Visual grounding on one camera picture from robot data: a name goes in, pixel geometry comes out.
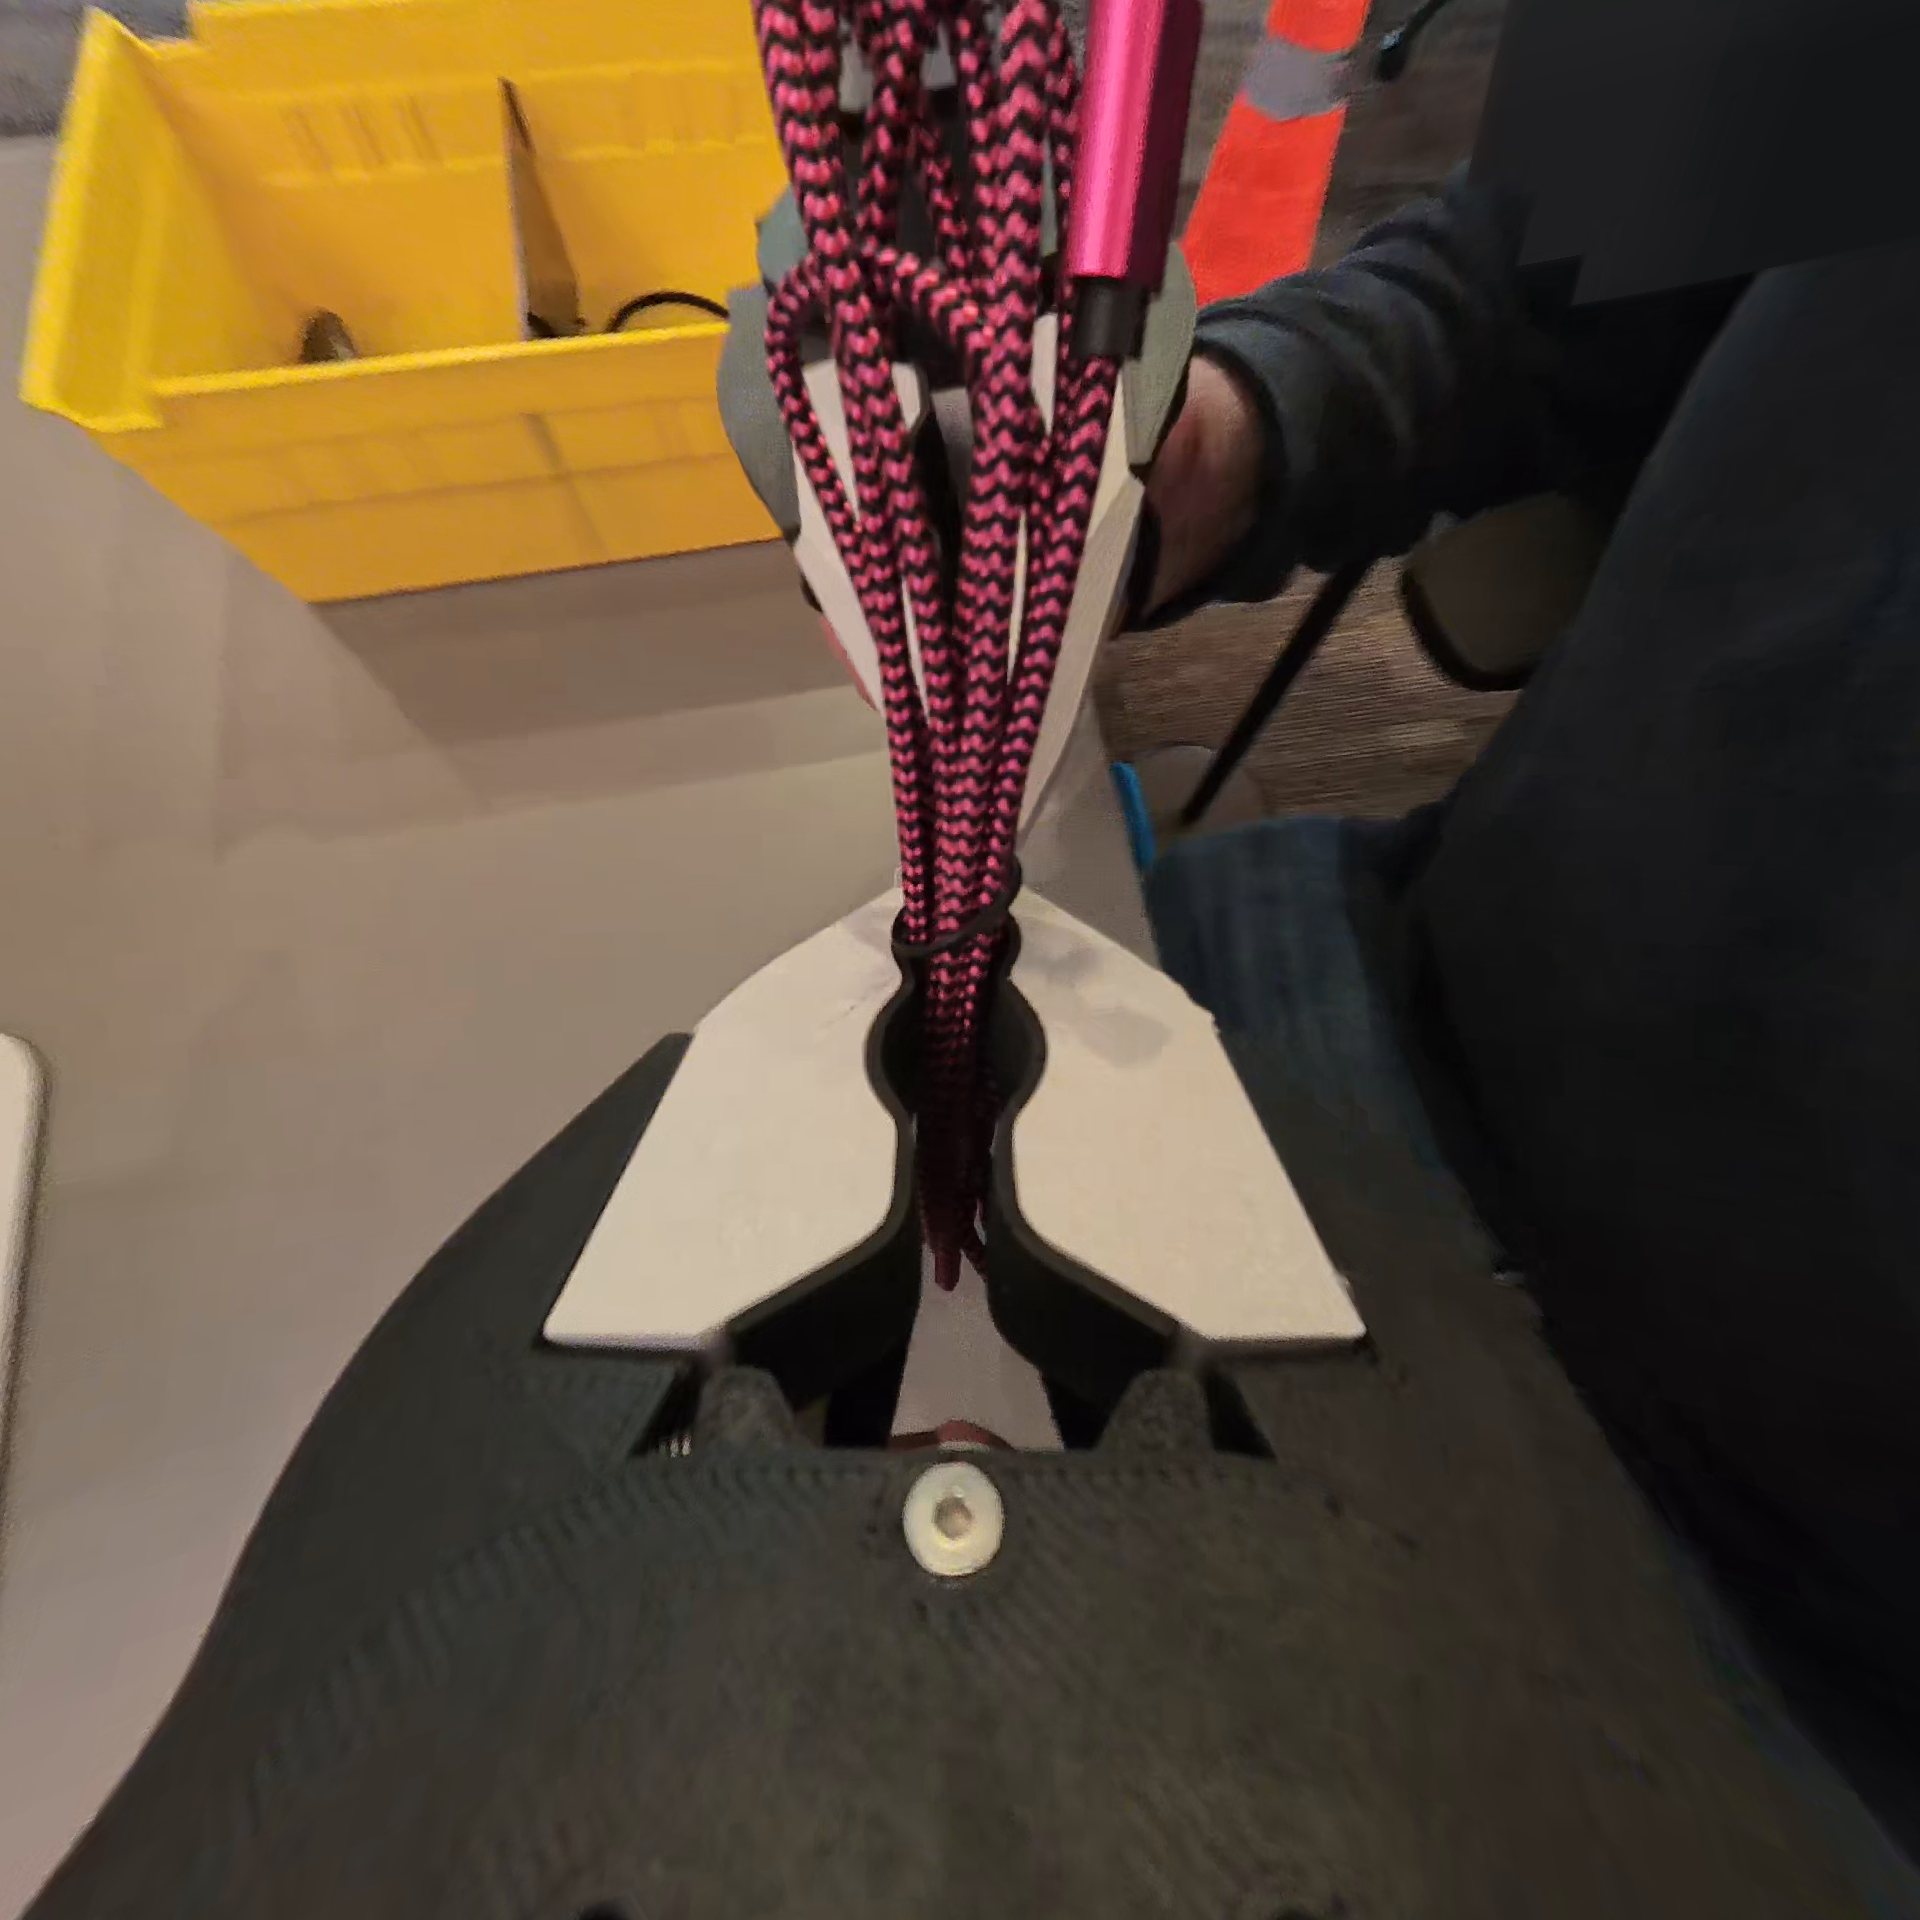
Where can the orange cone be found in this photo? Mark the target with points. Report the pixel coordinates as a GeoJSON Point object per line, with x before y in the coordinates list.
{"type": "Point", "coordinates": [1278, 169]}

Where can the yellow plastic bin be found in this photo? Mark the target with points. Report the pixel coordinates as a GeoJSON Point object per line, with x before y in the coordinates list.
{"type": "Point", "coordinates": [389, 451]}

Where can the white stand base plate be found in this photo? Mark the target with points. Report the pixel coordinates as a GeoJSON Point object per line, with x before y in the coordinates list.
{"type": "Point", "coordinates": [18, 1202]}

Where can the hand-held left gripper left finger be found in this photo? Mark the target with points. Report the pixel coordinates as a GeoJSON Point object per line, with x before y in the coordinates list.
{"type": "Point", "coordinates": [716, 1202]}

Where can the black floor stand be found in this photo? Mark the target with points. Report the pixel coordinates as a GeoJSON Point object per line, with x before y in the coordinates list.
{"type": "Point", "coordinates": [1278, 706]}

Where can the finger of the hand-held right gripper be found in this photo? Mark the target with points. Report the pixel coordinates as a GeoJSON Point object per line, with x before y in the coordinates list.
{"type": "Point", "coordinates": [854, 613]}
{"type": "Point", "coordinates": [1098, 569]}

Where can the person's right hand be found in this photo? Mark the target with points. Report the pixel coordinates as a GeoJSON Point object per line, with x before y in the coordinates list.
{"type": "Point", "coordinates": [1208, 480]}

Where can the black chair armrest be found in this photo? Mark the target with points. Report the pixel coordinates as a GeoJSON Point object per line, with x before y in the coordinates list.
{"type": "Point", "coordinates": [1500, 599]}

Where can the person's right forearm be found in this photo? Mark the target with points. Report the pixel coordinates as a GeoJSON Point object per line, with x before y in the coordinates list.
{"type": "Point", "coordinates": [1411, 357]}

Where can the black twist tie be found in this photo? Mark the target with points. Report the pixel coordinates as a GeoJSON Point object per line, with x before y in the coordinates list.
{"type": "Point", "coordinates": [965, 924]}

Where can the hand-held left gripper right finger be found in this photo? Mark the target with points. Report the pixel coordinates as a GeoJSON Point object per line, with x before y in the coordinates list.
{"type": "Point", "coordinates": [1184, 1202]}

